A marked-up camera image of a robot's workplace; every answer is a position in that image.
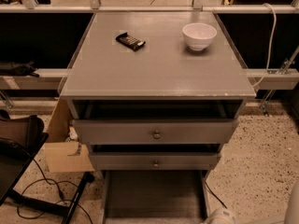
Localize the grey bottom drawer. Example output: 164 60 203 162
99 171 209 224

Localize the grey drawer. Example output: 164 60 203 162
71 100 242 145
89 144 221 171
99 171 209 224

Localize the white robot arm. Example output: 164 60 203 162
201 180 299 224

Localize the grey wooden drawer cabinet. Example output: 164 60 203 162
60 10 257 173

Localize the grey top drawer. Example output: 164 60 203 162
71 100 242 145

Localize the grey middle drawer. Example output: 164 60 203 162
89 144 221 171

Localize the black snack bar wrapper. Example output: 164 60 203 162
116 33 146 51

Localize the white ceramic bowl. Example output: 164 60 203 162
182 22 217 51

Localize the cardboard box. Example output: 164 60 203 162
44 99 94 173

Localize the black floor cable right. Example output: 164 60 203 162
205 181 228 209

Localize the black floor cable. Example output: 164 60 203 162
16 149 93 224
205 181 228 209

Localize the aluminium frame rail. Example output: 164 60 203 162
0 0 299 15

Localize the black floor cable left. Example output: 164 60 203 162
16 149 93 224

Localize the black cloth on rail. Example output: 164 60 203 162
0 61 39 77

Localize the white cable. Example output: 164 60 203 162
251 2 278 89

